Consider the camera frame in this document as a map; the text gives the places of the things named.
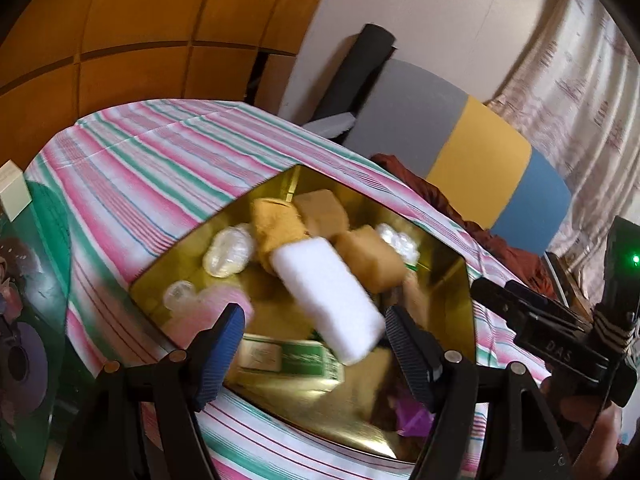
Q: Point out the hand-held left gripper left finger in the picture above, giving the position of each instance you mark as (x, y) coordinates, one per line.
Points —
(220, 355)

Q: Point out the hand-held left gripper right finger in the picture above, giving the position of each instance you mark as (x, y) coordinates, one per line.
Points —
(407, 355)

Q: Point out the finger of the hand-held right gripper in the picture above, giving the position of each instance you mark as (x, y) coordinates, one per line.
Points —
(550, 310)
(492, 296)

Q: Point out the green and white carton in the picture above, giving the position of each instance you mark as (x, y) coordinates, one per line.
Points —
(285, 357)

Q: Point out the purple packet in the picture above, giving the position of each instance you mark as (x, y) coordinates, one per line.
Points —
(415, 420)

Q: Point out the clear plastic wrapper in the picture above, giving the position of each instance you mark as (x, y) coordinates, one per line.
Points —
(180, 295)
(400, 245)
(227, 252)

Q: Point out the gold tin box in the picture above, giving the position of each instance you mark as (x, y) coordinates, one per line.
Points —
(325, 410)

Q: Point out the white sponge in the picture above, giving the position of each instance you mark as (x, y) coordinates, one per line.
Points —
(325, 295)

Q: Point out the brown block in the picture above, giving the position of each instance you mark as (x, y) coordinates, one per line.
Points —
(322, 212)

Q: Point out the person's right hand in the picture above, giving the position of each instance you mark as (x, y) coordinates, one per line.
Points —
(585, 420)

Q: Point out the maroon cloth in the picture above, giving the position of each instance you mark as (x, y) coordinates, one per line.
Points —
(520, 265)

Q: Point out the grey yellow blue chair back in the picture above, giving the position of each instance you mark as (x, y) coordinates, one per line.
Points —
(475, 160)

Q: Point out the striped tablecloth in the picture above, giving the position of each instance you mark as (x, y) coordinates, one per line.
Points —
(150, 170)

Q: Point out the starfish print curtain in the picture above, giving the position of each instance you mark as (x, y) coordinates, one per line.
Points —
(575, 85)

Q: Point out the pale grey chair armrest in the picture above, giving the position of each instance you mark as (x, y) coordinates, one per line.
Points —
(330, 125)

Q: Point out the black rolled mat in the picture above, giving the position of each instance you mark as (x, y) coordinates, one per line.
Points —
(360, 70)

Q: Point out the small white box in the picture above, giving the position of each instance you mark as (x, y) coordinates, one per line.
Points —
(12, 192)

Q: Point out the wooden wardrobe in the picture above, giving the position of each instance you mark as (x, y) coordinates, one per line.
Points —
(125, 10)

